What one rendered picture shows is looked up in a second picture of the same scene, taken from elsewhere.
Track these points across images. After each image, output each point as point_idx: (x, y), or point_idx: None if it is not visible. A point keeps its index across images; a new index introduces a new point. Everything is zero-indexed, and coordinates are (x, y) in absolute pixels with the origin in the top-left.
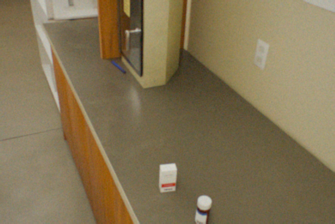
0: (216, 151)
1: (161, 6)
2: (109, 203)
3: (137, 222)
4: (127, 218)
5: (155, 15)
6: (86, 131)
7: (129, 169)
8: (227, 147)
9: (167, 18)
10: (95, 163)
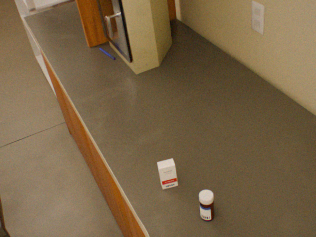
0: (220, 135)
1: None
2: (119, 201)
3: (141, 224)
4: None
5: None
6: (84, 129)
7: (128, 168)
8: (231, 129)
9: None
10: (99, 161)
